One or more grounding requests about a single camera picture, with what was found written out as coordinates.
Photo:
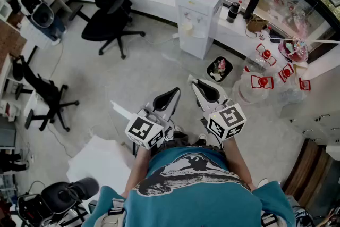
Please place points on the person's right forearm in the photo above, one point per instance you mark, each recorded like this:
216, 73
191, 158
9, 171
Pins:
237, 162

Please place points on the black trash bin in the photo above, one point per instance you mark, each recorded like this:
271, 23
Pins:
229, 66

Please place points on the black office chair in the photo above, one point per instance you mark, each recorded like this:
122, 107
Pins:
45, 90
103, 28

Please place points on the black thermos cup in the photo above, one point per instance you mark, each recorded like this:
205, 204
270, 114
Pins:
233, 12

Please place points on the brown woven bag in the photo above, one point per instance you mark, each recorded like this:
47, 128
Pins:
256, 24

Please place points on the white water dispenser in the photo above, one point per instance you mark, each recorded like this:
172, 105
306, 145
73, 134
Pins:
196, 5

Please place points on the person's left shoe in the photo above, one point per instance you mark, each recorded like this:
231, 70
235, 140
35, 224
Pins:
177, 129

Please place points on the person's left forearm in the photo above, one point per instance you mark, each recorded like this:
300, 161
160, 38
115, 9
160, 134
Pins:
138, 170

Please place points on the white power strip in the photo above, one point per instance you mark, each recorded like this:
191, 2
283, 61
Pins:
175, 35

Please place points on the person's shoe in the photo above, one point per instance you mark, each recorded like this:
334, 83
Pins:
202, 137
177, 129

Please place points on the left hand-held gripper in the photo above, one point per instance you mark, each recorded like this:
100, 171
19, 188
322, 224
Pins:
143, 129

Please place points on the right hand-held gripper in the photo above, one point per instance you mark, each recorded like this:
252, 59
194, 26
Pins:
225, 121

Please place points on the person's right shoe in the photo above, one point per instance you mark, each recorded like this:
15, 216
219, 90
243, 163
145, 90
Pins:
202, 137

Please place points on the pink gift basket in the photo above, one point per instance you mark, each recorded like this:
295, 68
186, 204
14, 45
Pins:
293, 49

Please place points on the brown wooden slatted bench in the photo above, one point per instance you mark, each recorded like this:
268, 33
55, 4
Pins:
308, 167

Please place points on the grey round appliance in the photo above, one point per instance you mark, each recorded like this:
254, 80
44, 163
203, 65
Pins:
40, 12

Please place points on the white drawer cabinet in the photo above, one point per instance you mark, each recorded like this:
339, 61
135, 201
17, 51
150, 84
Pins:
318, 103

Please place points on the black video camera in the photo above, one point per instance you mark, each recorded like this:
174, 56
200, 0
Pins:
55, 199

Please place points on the black trousers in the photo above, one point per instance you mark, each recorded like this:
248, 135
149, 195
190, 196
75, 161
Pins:
183, 141

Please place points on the teal printed shirt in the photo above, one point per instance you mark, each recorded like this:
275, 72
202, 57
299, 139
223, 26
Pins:
191, 202

